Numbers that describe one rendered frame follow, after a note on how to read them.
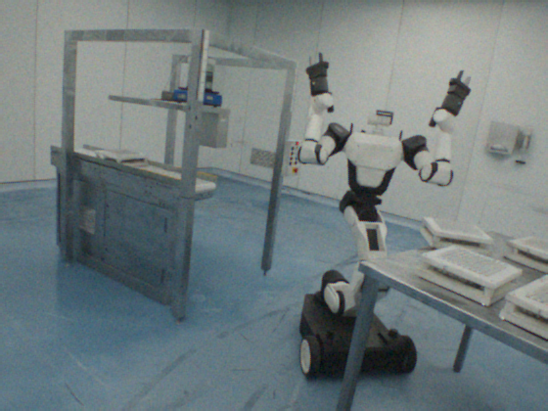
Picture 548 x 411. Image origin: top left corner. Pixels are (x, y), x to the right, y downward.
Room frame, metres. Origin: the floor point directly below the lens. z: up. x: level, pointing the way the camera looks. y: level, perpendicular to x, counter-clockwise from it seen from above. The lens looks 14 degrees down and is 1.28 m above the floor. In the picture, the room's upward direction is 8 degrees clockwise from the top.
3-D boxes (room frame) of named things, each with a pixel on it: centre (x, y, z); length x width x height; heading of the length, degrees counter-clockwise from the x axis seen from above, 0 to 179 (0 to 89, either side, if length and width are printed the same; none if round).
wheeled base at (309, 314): (2.05, -0.48, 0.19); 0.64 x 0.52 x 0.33; 13
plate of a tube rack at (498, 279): (1.19, -0.65, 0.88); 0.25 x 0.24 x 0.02; 131
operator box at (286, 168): (2.92, -0.08, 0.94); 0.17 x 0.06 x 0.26; 151
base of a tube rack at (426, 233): (1.63, -0.79, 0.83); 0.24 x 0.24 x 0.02; 84
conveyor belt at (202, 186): (2.55, 1.01, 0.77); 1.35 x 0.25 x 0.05; 61
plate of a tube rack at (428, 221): (1.63, -0.79, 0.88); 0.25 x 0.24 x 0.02; 84
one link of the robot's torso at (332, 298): (2.08, -0.48, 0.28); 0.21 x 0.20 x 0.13; 13
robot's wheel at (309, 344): (1.75, -0.28, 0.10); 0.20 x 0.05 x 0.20; 13
